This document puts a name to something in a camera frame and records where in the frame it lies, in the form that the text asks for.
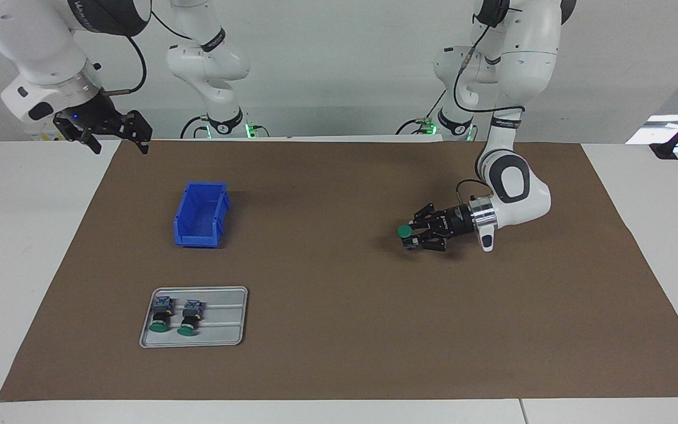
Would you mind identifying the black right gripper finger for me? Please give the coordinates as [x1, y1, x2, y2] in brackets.
[69, 127, 103, 155]
[117, 110, 153, 155]

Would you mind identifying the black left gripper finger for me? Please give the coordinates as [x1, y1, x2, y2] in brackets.
[413, 203, 443, 227]
[404, 233, 448, 253]

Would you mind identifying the green push button switch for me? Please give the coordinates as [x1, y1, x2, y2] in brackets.
[148, 296, 175, 333]
[397, 224, 425, 251]
[177, 300, 205, 337]

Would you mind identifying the blue plastic storage bin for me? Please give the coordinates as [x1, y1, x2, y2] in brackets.
[173, 181, 231, 249]

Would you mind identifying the brown table mat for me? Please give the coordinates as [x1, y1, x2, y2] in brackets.
[0, 140, 678, 402]

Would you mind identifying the silver metal tray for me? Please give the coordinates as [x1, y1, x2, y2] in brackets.
[139, 286, 249, 349]

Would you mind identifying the white background desk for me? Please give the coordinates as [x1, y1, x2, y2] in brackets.
[626, 114, 678, 147]

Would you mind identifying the black right base cable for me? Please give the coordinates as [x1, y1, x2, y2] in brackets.
[180, 115, 210, 140]

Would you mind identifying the black base cable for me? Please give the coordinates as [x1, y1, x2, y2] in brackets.
[180, 115, 210, 140]
[397, 88, 451, 135]

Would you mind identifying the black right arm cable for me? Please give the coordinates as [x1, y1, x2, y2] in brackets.
[104, 32, 148, 98]

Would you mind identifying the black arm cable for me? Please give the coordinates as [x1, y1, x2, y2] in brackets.
[454, 0, 528, 204]
[104, 32, 148, 98]

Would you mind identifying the black left base cable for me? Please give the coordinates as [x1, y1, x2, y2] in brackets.
[397, 88, 451, 135]

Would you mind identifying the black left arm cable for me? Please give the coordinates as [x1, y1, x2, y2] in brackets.
[454, 0, 528, 204]

